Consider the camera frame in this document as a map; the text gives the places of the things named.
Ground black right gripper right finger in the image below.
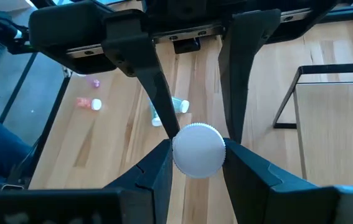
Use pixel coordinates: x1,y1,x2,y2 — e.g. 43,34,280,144
222,138,342,224

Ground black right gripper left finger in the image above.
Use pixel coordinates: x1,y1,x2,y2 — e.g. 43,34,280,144
105,138,175,224

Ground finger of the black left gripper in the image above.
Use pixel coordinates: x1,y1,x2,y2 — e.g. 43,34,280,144
100,8,181,139
217,8,282,144

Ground purple medicine bottle white cap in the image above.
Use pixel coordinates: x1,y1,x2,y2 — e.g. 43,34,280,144
85,75,101,89

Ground teal medicine bottle white cap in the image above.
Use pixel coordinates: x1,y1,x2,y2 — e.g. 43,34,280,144
171,96,191,114
148,99,164,128
171,122,227,180

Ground red medicine bottle white cap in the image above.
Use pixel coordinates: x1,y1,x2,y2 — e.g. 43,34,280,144
75,96,103,112

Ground black aluminium table frame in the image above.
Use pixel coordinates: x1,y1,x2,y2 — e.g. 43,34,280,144
6,6,353,191

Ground wooden shelf black metal frame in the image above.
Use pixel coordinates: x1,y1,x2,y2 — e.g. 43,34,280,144
272,63,353,187

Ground silver metal bracket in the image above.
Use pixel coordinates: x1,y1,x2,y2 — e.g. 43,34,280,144
1,183,25,191

